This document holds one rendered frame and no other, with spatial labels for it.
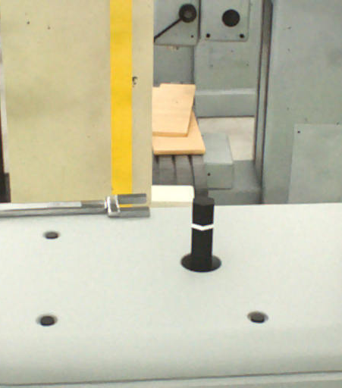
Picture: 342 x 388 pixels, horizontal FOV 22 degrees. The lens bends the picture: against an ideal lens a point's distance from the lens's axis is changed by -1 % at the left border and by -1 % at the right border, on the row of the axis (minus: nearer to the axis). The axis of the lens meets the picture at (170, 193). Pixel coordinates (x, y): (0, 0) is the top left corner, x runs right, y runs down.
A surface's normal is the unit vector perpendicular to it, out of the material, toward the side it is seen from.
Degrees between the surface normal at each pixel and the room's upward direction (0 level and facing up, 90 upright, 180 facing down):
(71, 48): 90
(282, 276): 0
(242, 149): 0
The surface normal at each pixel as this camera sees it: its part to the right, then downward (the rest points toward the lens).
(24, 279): 0.02, -0.90
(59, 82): 0.09, 0.43
